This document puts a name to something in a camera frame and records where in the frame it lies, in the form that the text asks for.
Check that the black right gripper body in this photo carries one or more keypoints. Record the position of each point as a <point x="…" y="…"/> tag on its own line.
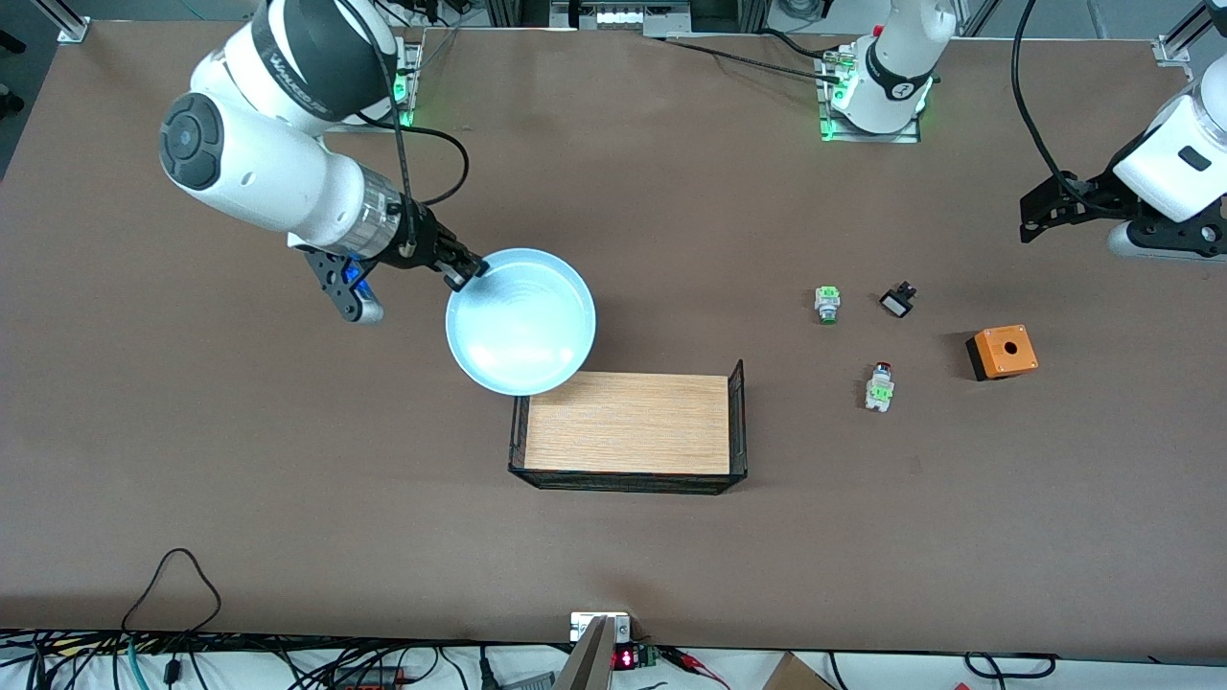
<point x="428" y="243"/>

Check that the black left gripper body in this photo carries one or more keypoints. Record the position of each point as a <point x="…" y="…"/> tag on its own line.
<point x="1084" y="195"/>

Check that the light blue round plate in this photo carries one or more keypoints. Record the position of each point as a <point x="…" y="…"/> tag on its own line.
<point x="522" y="326"/>

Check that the red push button switch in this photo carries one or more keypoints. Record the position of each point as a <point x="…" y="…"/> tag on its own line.
<point x="879" y="391"/>

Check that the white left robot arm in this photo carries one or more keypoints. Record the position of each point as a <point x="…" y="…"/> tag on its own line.
<point x="901" y="57"/>

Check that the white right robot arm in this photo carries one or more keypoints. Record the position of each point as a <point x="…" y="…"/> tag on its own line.
<point x="268" y="182"/>

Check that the orange box with black base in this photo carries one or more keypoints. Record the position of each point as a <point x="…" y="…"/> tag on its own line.
<point x="1007" y="351"/>

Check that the circuit board with red display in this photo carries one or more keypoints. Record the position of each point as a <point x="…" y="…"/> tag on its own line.
<point x="633" y="657"/>

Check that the brown cardboard piece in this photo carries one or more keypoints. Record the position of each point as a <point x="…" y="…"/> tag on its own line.
<point x="796" y="676"/>

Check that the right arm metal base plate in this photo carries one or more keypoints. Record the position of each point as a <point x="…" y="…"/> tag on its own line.
<point x="412" y="105"/>

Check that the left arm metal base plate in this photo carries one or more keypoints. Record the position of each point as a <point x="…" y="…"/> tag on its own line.
<point x="915" y="134"/>

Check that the black switch with white face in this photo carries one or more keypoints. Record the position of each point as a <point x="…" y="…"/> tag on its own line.
<point x="897" y="304"/>

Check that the aluminium corner bracket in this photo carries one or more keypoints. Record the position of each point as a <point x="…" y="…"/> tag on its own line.
<point x="69" y="29"/>
<point x="1171" y="50"/>

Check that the green push button switch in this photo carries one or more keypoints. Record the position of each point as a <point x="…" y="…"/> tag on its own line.
<point x="827" y="304"/>

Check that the aluminium frame with white light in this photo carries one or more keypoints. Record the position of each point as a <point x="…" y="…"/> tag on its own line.
<point x="618" y="14"/>

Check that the silver post bracket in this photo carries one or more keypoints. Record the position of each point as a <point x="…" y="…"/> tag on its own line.
<point x="578" y="625"/>

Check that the grey camera post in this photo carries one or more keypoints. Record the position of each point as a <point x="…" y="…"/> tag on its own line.
<point x="587" y="661"/>

